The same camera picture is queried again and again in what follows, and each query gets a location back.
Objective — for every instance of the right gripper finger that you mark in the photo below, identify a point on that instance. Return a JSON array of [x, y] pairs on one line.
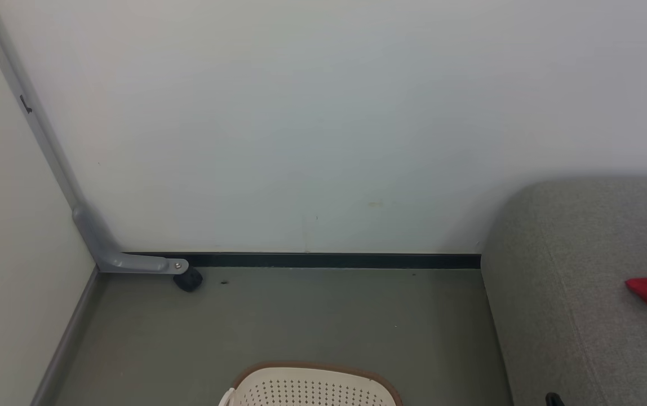
[[553, 400]]

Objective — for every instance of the grey metal frame pole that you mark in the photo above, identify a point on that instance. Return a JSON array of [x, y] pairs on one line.
[[98, 242]]

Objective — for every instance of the grey baseboard strip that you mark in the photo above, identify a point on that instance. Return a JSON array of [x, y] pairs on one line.
[[67, 338]]

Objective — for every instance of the black baseboard strip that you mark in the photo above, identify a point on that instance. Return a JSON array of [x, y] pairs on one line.
[[329, 260]]

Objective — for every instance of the beige perforated laundry basket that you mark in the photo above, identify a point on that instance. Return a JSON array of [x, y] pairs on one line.
[[312, 389]]

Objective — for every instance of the black caster wheel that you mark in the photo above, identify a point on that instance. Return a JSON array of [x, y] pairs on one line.
[[189, 280]]

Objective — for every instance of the grey fabric sofa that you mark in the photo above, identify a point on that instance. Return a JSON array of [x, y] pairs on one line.
[[560, 293]]

